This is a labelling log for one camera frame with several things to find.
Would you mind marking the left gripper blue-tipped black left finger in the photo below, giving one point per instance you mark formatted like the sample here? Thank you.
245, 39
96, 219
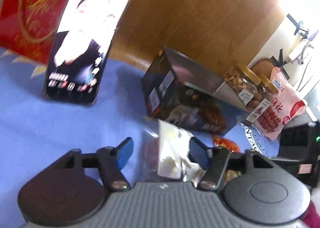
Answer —
109, 161

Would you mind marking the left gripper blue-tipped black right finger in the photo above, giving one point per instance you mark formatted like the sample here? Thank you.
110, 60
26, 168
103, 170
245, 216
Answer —
216, 161

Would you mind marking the clear white snack packet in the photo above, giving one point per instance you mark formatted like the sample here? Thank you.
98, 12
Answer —
164, 154

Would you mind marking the red candy wrapper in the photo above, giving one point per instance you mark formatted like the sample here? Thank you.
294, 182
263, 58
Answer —
226, 143

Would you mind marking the blue patterned tablecloth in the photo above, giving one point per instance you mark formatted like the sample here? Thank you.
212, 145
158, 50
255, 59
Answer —
35, 132

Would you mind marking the dark printed storage box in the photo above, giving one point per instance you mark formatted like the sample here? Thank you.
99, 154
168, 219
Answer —
182, 92

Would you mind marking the pink snack bag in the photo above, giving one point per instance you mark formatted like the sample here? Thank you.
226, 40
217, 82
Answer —
285, 105

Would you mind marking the nut jar gold lid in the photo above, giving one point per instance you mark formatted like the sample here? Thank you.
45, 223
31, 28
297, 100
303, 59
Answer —
261, 101
243, 82

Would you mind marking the brown round board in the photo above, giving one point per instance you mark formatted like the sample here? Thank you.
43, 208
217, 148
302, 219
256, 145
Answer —
263, 66

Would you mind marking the smartphone with lit screen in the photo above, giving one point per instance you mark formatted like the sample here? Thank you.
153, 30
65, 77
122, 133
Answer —
80, 48

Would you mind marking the red gift box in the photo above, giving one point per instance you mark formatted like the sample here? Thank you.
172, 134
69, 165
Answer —
28, 26

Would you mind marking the white wall charger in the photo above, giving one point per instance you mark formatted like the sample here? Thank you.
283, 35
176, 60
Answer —
301, 52

